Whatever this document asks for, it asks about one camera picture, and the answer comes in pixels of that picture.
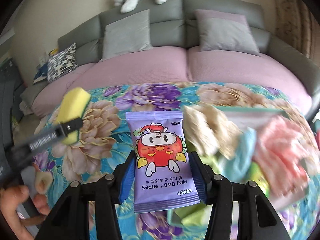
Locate grey and mauve pillow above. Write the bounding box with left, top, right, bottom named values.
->
left=193, top=9, right=260, bottom=56

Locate purple wet wipes pack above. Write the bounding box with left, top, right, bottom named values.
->
left=125, top=111, right=202, bottom=214

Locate blue face mask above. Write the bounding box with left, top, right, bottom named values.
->
left=220, top=127, right=258, bottom=180

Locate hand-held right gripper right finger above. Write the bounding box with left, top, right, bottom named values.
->
left=190, top=151, right=285, bottom=240

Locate black white spotted pillow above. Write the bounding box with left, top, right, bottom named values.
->
left=47, top=42, right=78, bottom=82

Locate dark grey cabinet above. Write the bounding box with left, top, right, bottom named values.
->
left=0, top=57, right=25, bottom=130

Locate grey sofa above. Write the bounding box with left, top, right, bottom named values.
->
left=19, top=0, right=320, bottom=113

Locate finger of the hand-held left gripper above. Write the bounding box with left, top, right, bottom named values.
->
left=59, top=116, right=84, bottom=137

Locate teal and white tray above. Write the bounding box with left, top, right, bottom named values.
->
left=166, top=104, right=320, bottom=228

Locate blue cushion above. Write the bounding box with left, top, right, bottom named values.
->
left=32, top=66, right=49, bottom=85

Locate person's left hand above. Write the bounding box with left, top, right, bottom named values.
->
left=0, top=165, right=54, bottom=240

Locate pink white fluffy cloth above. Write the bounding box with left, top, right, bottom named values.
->
left=252, top=116, right=310, bottom=195

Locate yellow sponge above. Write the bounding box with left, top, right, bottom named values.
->
left=59, top=87, right=90, bottom=145

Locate beige finger loop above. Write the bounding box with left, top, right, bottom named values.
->
left=35, top=172, right=53, bottom=195

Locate floral blanket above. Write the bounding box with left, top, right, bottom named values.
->
left=15, top=81, right=320, bottom=240

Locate beige patterned curtain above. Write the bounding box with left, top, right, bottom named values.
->
left=271, top=0, right=315, bottom=58

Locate mauve sofa seat cover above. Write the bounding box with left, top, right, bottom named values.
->
left=32, top=47, right=190, bottom=117
left=187, top=45, right=313, bottom=105

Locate pale patterned cloth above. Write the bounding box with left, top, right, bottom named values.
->
left=19, top=100, right=33, bottom=115

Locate plain grey pillow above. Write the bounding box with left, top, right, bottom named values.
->
left=99, top=9, right=153, bottom=61

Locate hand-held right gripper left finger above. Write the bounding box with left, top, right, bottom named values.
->
left=42, top=151, right=137, bottom=240

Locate cream lace scrunchie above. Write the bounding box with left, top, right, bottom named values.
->
left=211, top=109, right=241, bottom=160
left=184, top=105, right=220, bottom=156

